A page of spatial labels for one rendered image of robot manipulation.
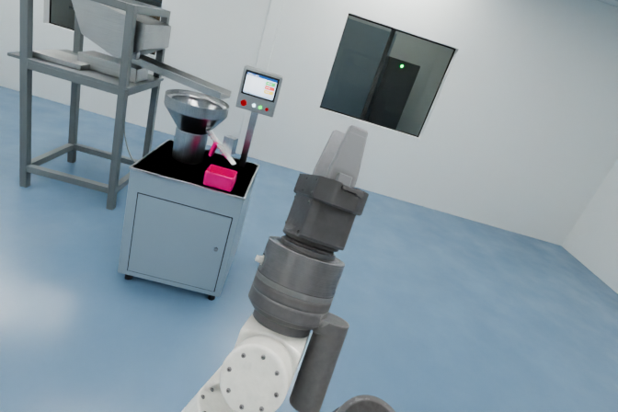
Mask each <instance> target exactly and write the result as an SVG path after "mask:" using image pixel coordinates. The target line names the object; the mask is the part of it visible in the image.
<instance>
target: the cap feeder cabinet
mask: <svg viewBox="0 0 618 412"><path fill-rule="evenodd" d="M173 144H174V141H173V140H169V139H168V140H166V141H165V142H164V143H162V144H160V145H159V146H158V147H156V148H155V149H154V150H153V151H151V152H150V153H149V154H147V155H145V156H144V157H143V158H141V159H140V160H138V161H137V162H135V163H134V164H133V165H131V166H129V169H130V177H129V185H128V193H127V200H126V208H125V215H124V223H123V230H122V239H121V246H120V260H119V267H118V272H119V273H123V274H125V277H124V278H125V280H131V279H132V276H134V277H138V278H142V279H146V280H152V281H156V282H160V283H164V284H167V285H171V286H175V287H179V288H183V289H187V290H191V291H194V292H201V293H205V294H209V295H208V299H209V300H211V301H212V300H214V299H215V296H216V297H220V294H221V291H222V289H223V285H224V282H225V280H226V277H227V274H228V272H229V269H230V267H231V264H232V262H233V259H234V256H235V252H236V249H237V246H238V243H239V239H240V235H241V232H242V228H243V224H244V221H245V218H246V211H247V207H248V204H249V201H250V197H251V193H252V189H253V187H254V183H255V179H256V175H257V171H258V168H259V165H258V164H254V163H251V162H247V161H246V166H245V167H241V166H239V161H240V159H237V158H234V157H232V158H233V159H234V161H235V162H236V164H235V165H231V164H230V163H229V161H228V160H227V159H226V158H224V155H222V154H218V153H214V155H213V156H208V154H209V152H210V151H209V150H205V154H204V158H203V162H202V163H200V164H197V165H189V164H184V163H180V162H178V161H177V160H175V159H174V158H173V157H172V150H173ZM210 165H216V166H221V167H225V168H228V169H232V170H234V171H237V173H238V174H237V178H236V182H235V185H234V187H233V189H232V191H231V192H228V191H225V190H221V189H216V188H212V187H208V186H205V185H203V179H204V174H205V171H206V169H207V168H208V167H209V166H210Z"/></svg>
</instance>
